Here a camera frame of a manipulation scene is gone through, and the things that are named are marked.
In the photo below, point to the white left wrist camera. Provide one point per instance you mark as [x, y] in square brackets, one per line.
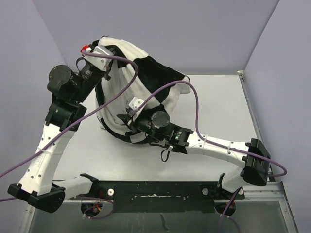
[97, 56]

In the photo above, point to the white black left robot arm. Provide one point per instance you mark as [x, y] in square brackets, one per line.
[65, 113]

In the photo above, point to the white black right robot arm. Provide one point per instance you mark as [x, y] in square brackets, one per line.
[251, 158]

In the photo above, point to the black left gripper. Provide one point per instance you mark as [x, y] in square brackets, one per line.
[105, 74]

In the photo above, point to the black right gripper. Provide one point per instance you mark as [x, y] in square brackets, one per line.
[125, 117]

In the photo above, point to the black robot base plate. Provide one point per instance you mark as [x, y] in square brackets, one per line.
[161, 196]

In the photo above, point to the black white checkered pillowcase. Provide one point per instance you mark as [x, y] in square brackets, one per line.
[151, 76]

